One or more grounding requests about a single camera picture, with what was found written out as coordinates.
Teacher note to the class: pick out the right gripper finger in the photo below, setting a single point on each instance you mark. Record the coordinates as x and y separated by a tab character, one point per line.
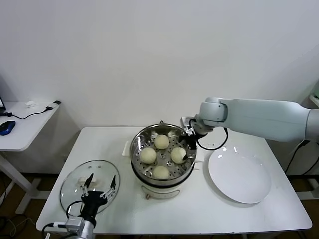
183	138
186	157

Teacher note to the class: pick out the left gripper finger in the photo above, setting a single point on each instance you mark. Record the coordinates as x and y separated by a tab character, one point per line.
88	183
113	185

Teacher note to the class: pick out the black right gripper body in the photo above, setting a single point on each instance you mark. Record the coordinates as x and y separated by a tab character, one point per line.
192	142

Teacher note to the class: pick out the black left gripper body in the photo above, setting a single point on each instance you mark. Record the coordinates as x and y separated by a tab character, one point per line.
91	201

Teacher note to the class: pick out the white steamed baozi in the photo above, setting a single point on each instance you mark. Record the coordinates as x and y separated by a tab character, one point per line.
177	154
161	172
161	142
148	155

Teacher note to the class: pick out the glass pot lid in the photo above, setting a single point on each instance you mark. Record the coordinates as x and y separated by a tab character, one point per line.
106	169

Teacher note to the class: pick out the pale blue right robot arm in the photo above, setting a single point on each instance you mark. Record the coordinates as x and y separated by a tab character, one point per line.
261	117

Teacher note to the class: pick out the perforated steel steamer basket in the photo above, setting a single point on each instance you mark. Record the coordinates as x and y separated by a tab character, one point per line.
163	157

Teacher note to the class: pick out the white electric cooking pot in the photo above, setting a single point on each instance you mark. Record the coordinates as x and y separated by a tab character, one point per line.
162	193

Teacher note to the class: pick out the white round plate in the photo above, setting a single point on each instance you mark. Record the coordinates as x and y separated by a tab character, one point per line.
239	174

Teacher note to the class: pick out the white side table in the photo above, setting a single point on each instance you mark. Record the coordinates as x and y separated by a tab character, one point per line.
27	129

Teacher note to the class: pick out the silver black adapter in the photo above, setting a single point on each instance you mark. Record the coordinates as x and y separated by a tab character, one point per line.
52	105

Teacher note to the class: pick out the blue computer mouse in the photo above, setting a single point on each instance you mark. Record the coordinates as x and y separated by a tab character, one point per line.
7	128

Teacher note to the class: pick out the small white object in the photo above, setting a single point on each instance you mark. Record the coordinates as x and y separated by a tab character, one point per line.
30	104

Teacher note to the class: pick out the black laptop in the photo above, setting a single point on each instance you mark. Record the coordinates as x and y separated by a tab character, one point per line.
2	105

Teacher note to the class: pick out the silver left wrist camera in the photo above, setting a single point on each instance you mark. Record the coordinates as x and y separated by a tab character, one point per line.
74	224

